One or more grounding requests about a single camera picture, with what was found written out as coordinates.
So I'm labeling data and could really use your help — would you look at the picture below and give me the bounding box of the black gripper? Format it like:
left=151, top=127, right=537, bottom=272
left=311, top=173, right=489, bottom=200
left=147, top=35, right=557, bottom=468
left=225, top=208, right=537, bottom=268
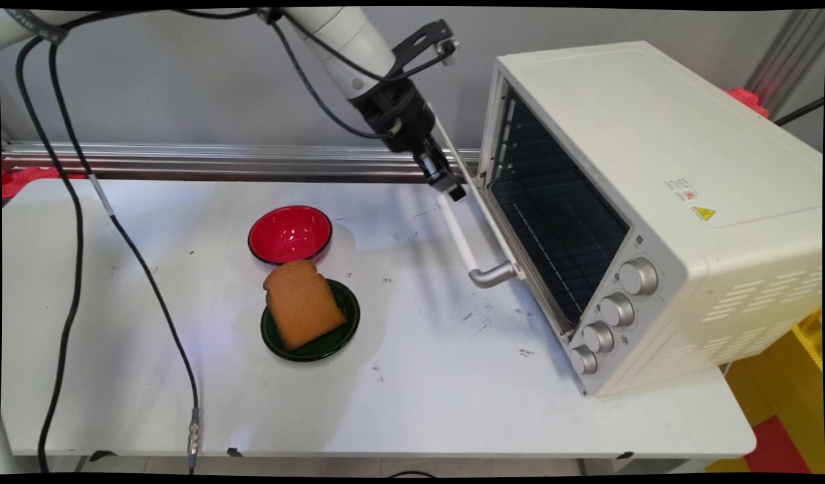
left=348, top=79, right=468, bottom=203

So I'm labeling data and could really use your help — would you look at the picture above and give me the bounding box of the oven door with handle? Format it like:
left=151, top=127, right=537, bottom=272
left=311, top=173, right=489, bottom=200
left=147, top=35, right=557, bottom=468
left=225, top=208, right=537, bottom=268
left=428, top=116, right=581, bottom=337

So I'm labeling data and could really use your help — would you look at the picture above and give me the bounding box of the red bowl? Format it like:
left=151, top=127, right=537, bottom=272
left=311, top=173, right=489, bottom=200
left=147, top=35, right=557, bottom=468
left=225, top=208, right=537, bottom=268
left=247, top=205, right=333, bottom=265

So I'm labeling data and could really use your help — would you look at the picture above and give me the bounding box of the dark green plate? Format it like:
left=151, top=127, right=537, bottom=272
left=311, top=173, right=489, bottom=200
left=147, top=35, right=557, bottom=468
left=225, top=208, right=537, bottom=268
left=260, top=278, right=361, bottom=363

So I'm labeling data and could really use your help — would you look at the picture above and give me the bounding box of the brown bread slice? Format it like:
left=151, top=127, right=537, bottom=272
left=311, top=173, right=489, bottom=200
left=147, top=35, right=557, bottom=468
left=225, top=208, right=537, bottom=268
left=262, top=259, right=347, bottom=351

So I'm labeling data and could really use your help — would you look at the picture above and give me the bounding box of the silver oven knob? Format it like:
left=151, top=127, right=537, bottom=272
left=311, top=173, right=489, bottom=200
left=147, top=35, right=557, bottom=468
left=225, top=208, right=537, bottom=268
left=619, top=257, right=660, bottom=296
left=599, top=292, right=636, bottom=329
left=569, top=344, right=599, bottom=376
left=582, top=321, right=616, bottom=355

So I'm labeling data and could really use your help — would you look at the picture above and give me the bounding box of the white toaster oven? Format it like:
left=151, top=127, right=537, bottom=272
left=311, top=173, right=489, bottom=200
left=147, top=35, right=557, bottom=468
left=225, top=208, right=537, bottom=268
left=478, top=40, right=823, bottom=397

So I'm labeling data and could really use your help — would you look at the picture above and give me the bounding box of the yellow foam mat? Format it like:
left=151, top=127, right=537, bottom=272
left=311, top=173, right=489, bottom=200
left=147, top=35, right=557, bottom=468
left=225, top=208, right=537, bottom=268
left=705, top=308, right=825, bottom=475

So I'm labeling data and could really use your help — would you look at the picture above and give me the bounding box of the red foam mat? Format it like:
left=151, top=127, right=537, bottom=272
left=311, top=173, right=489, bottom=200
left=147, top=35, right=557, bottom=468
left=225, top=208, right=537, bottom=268
left=744, top=416, right=812, bottom=475

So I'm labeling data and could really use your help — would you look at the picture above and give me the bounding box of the black camera cable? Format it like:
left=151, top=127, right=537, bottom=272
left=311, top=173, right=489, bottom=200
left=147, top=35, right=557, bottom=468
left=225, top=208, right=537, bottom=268
left=278, top=8, right=455, bottom=84

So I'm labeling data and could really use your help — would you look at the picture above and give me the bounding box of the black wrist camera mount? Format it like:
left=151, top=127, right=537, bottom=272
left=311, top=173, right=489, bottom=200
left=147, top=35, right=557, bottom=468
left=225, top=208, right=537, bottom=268
left=391, top=19, right=461, bottom=76

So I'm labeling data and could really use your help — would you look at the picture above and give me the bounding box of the wire oven rack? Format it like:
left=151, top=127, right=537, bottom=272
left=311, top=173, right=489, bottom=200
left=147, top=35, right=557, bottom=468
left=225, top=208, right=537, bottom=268
left=492, top=176, right=629, bottom=325

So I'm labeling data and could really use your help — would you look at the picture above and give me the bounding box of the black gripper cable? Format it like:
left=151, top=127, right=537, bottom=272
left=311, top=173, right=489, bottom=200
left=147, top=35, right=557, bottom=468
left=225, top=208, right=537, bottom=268
left=270, top=19, right=405, bottom=140

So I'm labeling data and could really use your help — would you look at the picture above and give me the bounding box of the aluminium rail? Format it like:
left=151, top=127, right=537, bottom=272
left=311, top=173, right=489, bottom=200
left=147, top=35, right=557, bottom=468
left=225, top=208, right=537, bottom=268
left=2, top=140, right=482, bottom=183

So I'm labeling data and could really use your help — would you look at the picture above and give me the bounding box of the black cable with metal connector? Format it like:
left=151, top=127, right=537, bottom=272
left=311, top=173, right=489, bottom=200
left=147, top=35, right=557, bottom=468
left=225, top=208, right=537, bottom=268
left=48, top=9, right=202, bottom=475

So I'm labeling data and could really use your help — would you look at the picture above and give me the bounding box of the red plastic bracket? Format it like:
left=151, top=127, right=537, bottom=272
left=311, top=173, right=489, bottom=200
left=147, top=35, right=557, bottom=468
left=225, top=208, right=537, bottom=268
left=2, top=166, right=88, bottom=200
left=723, top=87, right=771, bottom=120

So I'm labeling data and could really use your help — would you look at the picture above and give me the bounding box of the thin black cable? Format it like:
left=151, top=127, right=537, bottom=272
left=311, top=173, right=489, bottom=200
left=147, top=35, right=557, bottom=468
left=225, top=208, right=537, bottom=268
left=774, top=97, right=825, bottom=128

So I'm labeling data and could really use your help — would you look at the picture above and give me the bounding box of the aluminium frame post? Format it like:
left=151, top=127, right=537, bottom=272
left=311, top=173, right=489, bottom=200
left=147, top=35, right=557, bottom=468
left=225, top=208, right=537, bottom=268
left=745, top=9, right=825, bottom=120

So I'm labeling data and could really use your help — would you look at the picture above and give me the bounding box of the thick black cable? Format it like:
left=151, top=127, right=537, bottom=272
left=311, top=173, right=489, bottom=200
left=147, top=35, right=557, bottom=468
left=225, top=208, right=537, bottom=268
left=14, top=9, right=258, bottom=474

